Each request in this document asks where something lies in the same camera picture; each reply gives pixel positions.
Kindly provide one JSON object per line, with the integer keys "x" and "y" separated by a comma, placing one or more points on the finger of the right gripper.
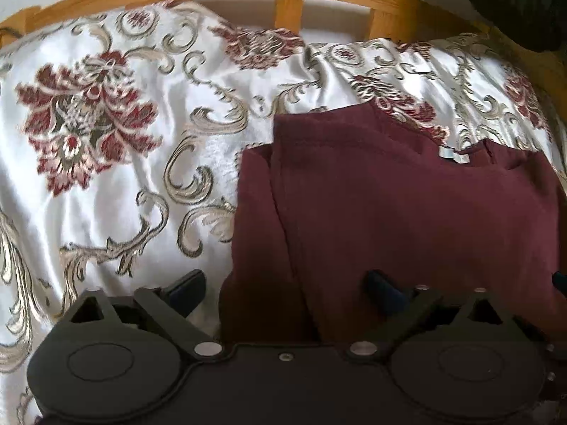
{"x": 559, "y": 281}

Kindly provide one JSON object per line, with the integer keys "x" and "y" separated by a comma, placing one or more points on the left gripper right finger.
{"x": 399, "y": 312}

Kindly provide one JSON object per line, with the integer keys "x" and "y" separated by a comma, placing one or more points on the floral satin bedspread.
{"x": 121, "y": 137}

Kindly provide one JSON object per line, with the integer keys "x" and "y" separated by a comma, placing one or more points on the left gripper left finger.
{"x": 169, "y": 307}

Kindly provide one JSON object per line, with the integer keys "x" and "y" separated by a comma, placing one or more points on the maroon long-sleeve shirt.
{"x": 341, "y": 193}

